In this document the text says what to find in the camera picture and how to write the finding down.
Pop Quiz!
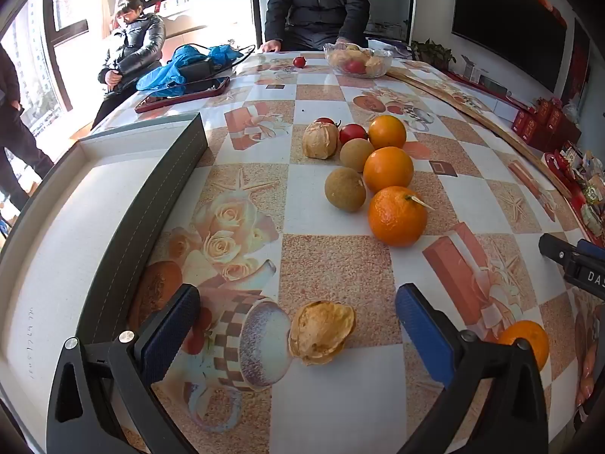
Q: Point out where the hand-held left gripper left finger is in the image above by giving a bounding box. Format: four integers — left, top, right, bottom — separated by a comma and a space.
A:
46, 284, 202, 454

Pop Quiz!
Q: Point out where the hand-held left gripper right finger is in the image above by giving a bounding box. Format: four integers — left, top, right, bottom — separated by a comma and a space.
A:
395, 283, 549, 454

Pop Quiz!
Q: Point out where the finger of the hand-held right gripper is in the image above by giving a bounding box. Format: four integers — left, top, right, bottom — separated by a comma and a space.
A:
539, 233, 580, 266
576, 239, 605, 262

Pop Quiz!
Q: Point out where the physalis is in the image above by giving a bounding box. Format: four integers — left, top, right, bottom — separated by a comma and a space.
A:
288, 301, 356, 367
302, 121, 340, 159

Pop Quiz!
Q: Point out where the orange with dry stem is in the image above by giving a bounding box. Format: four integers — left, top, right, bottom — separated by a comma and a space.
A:
368, 186, 434, 248

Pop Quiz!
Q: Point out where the white shallow box grey rim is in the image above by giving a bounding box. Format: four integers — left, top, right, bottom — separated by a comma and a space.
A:
0, 112, 209, 454

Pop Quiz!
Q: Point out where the brown kiwi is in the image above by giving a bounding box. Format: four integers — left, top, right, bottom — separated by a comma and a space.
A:
339, 138, 375, 173
324, 167, 368, 213

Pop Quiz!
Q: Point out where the red tray of snacks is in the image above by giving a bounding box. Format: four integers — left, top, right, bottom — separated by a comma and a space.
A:
543, 144, 605, 247

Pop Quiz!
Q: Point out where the printed checkered tablecloth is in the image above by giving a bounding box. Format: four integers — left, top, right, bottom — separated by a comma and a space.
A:
71, 50, 605, 454

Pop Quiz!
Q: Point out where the row of red gift boxes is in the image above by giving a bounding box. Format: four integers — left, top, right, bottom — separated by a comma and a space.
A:
513, 97, 582, 152

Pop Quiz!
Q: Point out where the small white carton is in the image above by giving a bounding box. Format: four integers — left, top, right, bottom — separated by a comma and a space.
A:
461, 54, 492, 81

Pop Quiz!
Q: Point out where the curved wooden strip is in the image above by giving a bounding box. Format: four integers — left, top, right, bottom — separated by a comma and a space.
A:
388, 67, 572, 199

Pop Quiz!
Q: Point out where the black television screen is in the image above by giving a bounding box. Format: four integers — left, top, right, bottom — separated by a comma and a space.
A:
451, 0, 568, 93

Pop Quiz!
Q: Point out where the green potted plant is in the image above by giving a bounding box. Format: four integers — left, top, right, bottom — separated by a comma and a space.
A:
410, 39, 457, 72

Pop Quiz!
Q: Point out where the phone in red case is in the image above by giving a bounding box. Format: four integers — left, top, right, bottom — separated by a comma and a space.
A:
135, 76, 231, 114

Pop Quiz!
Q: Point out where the glass fruit bowl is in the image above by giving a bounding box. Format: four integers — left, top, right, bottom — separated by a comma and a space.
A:
324, 42, 394, 79

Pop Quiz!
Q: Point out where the blue plastic bag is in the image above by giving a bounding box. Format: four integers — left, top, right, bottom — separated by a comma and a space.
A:
136, 44, 237, 93

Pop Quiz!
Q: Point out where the black power adapter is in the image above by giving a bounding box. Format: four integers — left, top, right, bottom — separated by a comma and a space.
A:
178, 57, 214, 83

